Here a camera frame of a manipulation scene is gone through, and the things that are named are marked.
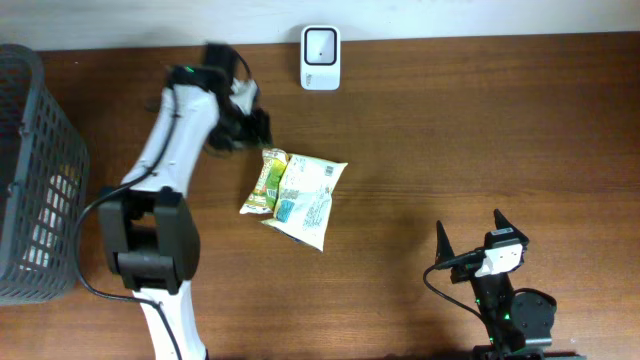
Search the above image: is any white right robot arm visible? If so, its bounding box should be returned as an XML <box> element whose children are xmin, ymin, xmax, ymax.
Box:
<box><xmin>428</xmin><ymin>210</ymin><xmax>557</xmax><ymax>359</ymax></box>

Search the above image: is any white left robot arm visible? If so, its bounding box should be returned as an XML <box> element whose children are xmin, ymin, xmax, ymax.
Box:
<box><xmin>95</xmin><ymin>43</ymin><xmax>273</xmax><ymax>359</ymax></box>

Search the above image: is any white barcode scanner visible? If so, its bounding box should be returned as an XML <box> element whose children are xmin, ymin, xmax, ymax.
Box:
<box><xmin>300</xmin><ymin>25</ymin><xmax>341</xmax><ymax>91</ymax></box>

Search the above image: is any green snack packet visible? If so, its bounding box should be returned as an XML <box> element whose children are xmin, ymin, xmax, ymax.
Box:
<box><xmin>239</xmin><ymin>148</ymin><xmax>290</xmax><ymax>215</ymax></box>

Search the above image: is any grey plastic mesh basket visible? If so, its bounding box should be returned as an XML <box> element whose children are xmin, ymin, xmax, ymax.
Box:
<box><xmin>1</xmin><ymin>44</ymin><xmax>89</xmax><ymax>306</ymax></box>

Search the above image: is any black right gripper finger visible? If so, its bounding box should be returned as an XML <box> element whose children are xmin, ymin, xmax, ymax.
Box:
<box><xmin>493</xmin><ymin>209</ymin><xmax>529</xmax><ymax>245</ymax></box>
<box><xmin>435</xmin><ymin>220</ymin><xmax>456</xmax><ymax>268</ymax></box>

